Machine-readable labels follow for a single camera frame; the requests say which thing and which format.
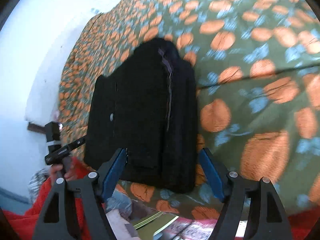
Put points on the black pants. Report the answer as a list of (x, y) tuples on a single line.
[(147, 106)]

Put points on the red fleece garment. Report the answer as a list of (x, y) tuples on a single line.
[(24, 225)]

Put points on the floral orange green bedspread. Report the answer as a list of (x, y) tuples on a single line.
[(257, 71)]

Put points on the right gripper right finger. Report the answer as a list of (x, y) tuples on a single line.
[(266, 219)]

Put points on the cream padded headboard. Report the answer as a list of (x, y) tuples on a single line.
[(36, 41)]

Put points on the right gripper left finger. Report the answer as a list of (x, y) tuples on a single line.
[(58, 218)]

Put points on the left hand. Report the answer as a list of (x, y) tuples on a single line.
[(58, 170)]

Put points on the patterned floor rug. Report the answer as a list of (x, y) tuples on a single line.
[(133, 220)]

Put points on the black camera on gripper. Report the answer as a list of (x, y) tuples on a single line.
[(52, 130)]

